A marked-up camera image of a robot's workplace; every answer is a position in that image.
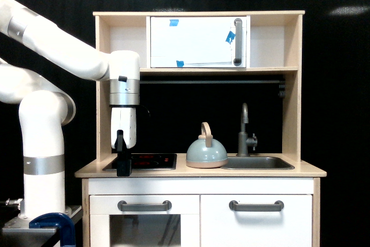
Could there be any white oven door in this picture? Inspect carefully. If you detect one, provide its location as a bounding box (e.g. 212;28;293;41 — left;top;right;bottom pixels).
90;195;201;246

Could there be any grey oven door handle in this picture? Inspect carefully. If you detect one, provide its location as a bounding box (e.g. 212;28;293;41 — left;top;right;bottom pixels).
117;200;172;212

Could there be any black toy stove top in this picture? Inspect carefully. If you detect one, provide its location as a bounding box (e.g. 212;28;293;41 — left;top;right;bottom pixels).
102;153;177;172

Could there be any grey toy sink basin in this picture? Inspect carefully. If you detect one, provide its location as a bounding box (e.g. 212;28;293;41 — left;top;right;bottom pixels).
221;157;294;170

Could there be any grey toy faucet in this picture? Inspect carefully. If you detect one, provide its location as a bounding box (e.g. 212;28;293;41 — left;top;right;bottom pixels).
237;103;258;157

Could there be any wooden toy kitchen frame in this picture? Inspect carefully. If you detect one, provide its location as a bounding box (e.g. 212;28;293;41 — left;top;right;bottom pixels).
76;10;326;246

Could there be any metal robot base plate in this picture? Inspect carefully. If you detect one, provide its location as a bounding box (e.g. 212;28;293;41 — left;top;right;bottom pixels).
2;205;83;234

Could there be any white cabinet door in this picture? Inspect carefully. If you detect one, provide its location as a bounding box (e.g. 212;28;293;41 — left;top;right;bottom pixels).
200;194;312;246

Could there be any blue tape piece top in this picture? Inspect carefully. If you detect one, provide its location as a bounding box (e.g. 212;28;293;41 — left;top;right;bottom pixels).
169;19;179;27

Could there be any blue toy teapot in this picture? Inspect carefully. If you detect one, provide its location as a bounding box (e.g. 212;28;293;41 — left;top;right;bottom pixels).
186;122;228;168

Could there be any blue tape piece bottom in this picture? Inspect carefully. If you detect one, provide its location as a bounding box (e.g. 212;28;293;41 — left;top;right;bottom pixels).
176;60;184;68

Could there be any grey cabinet door handle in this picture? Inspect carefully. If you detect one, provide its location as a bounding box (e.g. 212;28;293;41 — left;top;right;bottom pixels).
229;200;284;212

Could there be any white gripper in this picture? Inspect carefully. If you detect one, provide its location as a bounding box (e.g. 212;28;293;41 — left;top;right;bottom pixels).
111;107;136;176

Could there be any grey hanging rail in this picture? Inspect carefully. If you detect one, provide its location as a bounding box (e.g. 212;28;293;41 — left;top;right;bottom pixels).
140;80;286;85

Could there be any grey microwave door handle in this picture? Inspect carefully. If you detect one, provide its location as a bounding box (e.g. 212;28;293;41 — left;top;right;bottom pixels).
234;18;243;66

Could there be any blue c-clamp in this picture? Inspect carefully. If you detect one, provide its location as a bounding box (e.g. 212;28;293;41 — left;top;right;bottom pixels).
28;212;76;247

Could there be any white microwave door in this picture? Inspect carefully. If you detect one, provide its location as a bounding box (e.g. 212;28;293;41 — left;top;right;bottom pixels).
150;16;250;68

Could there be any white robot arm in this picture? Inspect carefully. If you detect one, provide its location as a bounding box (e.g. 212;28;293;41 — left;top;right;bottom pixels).
1;0;140;220

